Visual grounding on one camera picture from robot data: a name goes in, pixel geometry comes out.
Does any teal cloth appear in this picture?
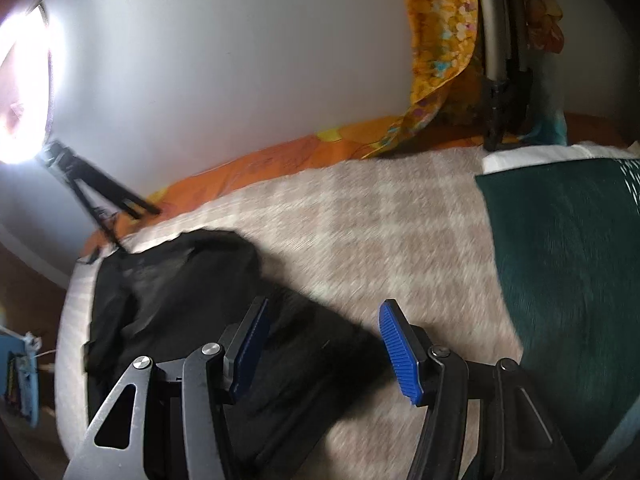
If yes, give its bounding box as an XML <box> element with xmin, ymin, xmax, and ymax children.
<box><xmin>520</xmin><ymin>52</ymin><xmax>568</xmax><ymax>146</ymax></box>

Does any beige checked blanket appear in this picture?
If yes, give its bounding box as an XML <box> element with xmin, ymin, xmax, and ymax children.
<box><xmin>52</xmin><ymin>145</ymin><xmax>531</xmax><ymax>480</ymax></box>

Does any blue plastic object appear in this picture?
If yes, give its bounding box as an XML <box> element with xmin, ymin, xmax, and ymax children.
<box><xmin>0</xmin><ymin>327</ymin><xmax>43</xmax><ymax>428</ymax></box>

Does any black cloth garment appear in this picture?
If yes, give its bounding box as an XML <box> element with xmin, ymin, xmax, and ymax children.
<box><xmin>85</xmin><ymin>229</ymin><xmax>388</xmax><ymax>480</ymax></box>

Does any brown floral cloth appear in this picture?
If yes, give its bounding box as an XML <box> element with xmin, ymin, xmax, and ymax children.
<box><xmin>520</xmin><ymin>0</ymin><xmax>566</xmax><ymax>53</ymax></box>

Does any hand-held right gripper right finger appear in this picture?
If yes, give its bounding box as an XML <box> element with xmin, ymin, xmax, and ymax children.
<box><xmin>378</xmin><ymin>299</ymin><xmax>581</xmax><ymax>480</ymax></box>

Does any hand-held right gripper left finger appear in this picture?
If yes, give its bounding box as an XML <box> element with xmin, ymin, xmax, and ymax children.
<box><xmin>62</xmin><ymin>296</ymin><xmax>271</xmax><ymax>480</ymax></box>

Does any small black tripod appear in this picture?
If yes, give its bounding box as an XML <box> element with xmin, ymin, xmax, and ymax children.
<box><xmin>35</xmin><ymin>141</ymin><xmax>163</xmax><ymax>266</ymax></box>

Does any yellow floral cloth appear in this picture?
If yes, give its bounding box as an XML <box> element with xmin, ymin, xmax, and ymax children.
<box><xmin>367</xmin><ymin>0</ymin><xmax>483</xmax><ymax>160</ymax></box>

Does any orange bedsheet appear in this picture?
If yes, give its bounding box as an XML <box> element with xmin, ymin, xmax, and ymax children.
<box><xmin>75</xmin><ymin>115</ymin><xmax>621</xmax><ymax>266</ymax></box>

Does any dark green pillow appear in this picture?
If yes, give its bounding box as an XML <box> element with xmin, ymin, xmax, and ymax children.
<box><xmin>475</xmin><ymin>157</ymin><xmax>640</xmax><ymax>466</ymax></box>

